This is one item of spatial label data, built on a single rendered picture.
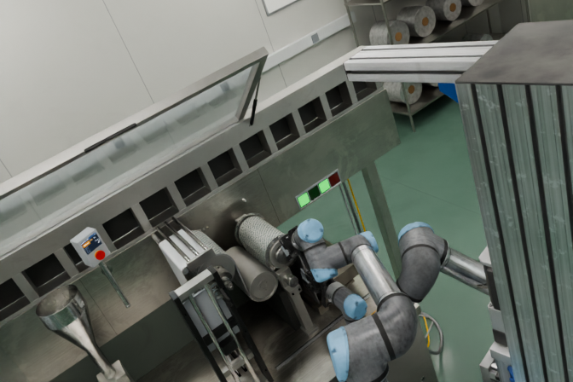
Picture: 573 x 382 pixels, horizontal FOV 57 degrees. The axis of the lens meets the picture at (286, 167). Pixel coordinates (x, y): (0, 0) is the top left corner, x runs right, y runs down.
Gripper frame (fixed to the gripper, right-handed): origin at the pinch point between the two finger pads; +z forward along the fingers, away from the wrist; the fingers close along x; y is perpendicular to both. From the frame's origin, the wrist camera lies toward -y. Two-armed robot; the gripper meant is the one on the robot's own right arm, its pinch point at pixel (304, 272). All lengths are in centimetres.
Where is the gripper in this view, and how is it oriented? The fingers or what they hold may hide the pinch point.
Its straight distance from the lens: 213.7
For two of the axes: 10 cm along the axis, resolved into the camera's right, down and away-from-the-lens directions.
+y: -3.2, -8.3, -4.5
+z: -5.2, -2.4, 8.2
